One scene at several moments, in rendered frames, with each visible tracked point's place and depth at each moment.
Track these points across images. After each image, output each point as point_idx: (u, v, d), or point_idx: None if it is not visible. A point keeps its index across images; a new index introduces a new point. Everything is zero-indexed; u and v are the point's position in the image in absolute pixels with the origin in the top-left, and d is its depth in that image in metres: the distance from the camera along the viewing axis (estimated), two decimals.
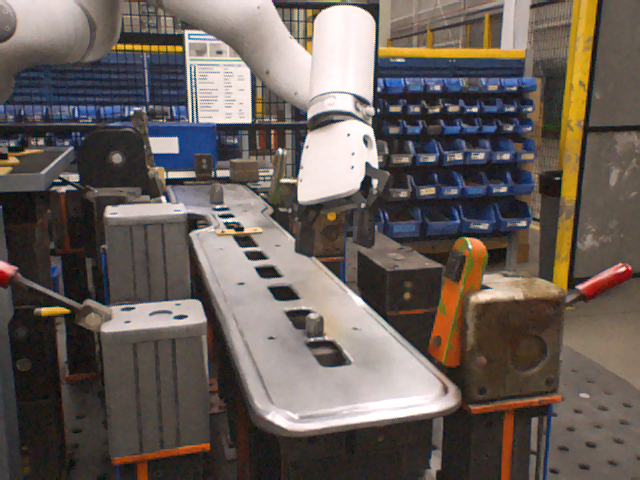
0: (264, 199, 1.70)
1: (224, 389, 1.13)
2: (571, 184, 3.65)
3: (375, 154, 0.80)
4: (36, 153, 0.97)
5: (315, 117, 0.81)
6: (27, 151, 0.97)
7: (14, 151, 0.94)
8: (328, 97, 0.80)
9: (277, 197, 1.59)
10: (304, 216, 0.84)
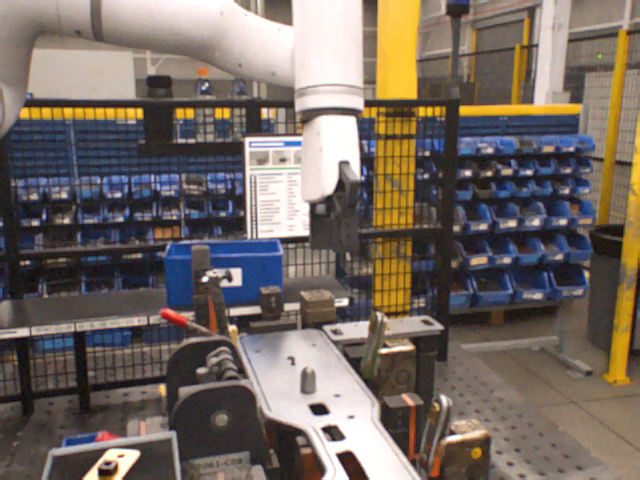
0: (351, 358, 1.45)
1: None
2: (633, 251, 3.39)
3: None
4: (132, 465, 0.71)
5: (358, 112, 0.78)
6: (121, 463, 0.71)
7: (106, 474, 0.69)
8: None
9: (374, 370, 1.33)
10: (342, 205, 0.73)
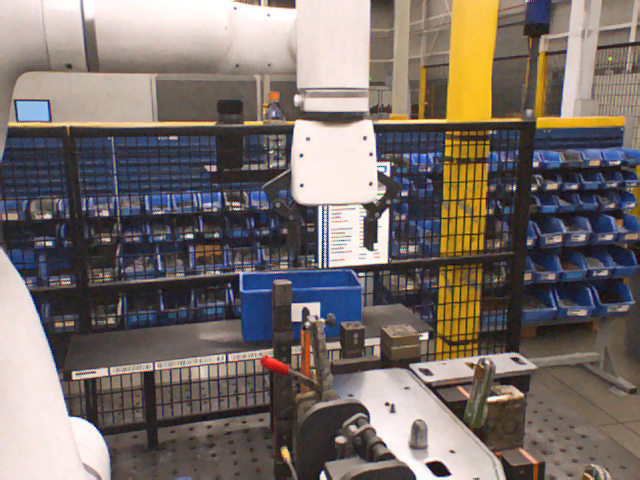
0: (447, 403, 1.38)
1: None
2: None
3: (293, 152, 0.74)
4: None
5: None
6: None
7: None
8: None
9: (481, 419, 1.26)
10: (376, 206, 0.78)
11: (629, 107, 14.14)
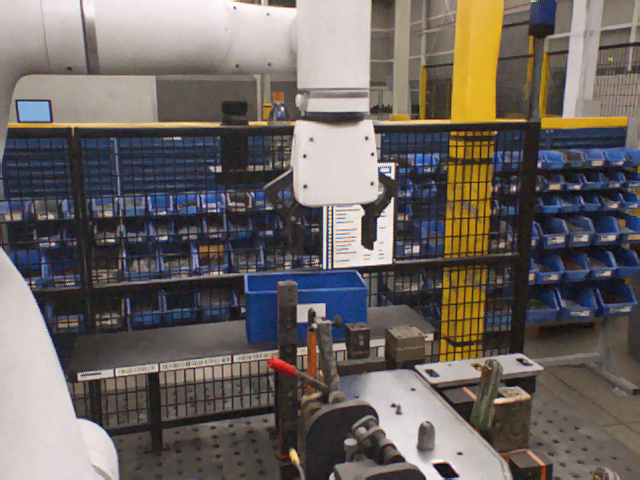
0: (453, 404, 1.38)
1: None
2: None
3: (296, 153, 0.73)
4: None
5: None
6: None
7: None
8: None
9: (488, 421, 1.26)
10: (375, 205, 0.79)
11: (629, 107, 14.14)
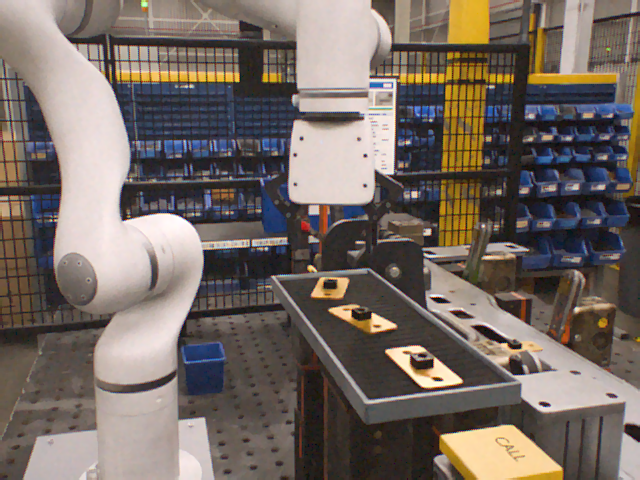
0: (448, 272, 1.55)
1: None
2: None
3: (290, 151, 0.75)
4: (347, 285, 0.82)
5: None
6: (338, 283, 0.81)
7: (331, 287, 0.79)
8: None
9: (477, 276, 1.44)
10: (376, 209, 0.77)
11: None
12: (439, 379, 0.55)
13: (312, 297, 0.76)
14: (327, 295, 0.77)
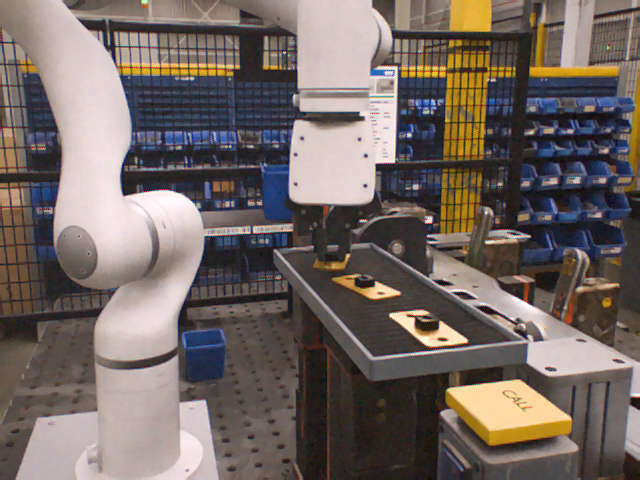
0: None
1: None
2: None
3: (290, 151, 0.75)
4: (349, 258, 0.81)
5: None
6: None
7: (333, 259, 0.78)
8: None
9: (479, 261, 1.43)
10: (349, 217, 0.77)
11: (627, 95, 14.31)
12: (444, 339, 0.54)
13: (313, 268, 0.76)
14: (328, 266, 0.76)
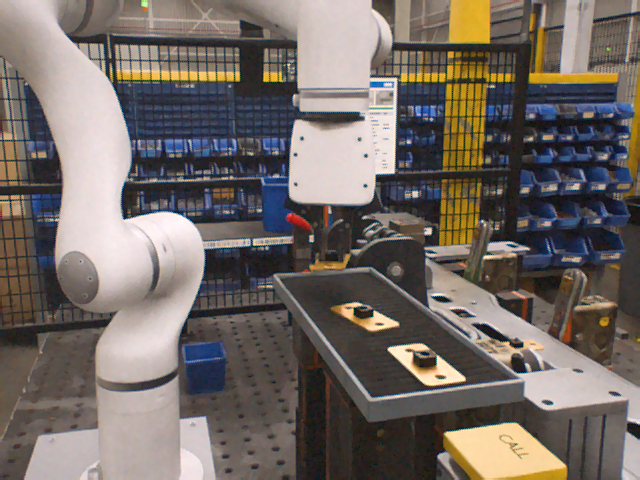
0: (449, 271, 1.55)
1: None
2: None
3: (290, 151, 0.75)
4: (349, 258, 0.81)
5: None
6: None
7: (333, 259, 0.78)
8: None
9: (478, 275, 1.43)
10: (348, 217, 0.77)
11: (627, 97, 14.32)
12: (442, 376, 0.55)
13: (313, 268, 0.76)
14: (328, 266, 0.76)
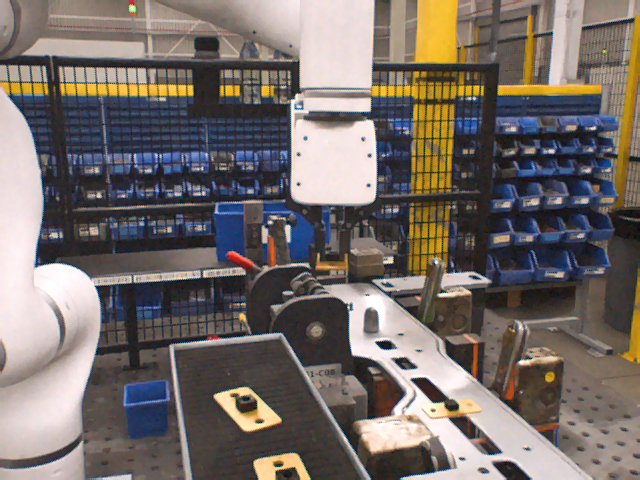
0: (404, 307, 1.48)
1: None
2: None
3: (292, 151, 0.75)
4: (347, 258, 0.81)
5: None
6: None
7: (334, 259, 0.78)
8: None
9: (431, 314, 1.36)
10: (349, 217, 0.78)
11: (623, 100, 14.24)
12: None
13: (317, 268, 0.75)
14: (331, 266, 0.76)
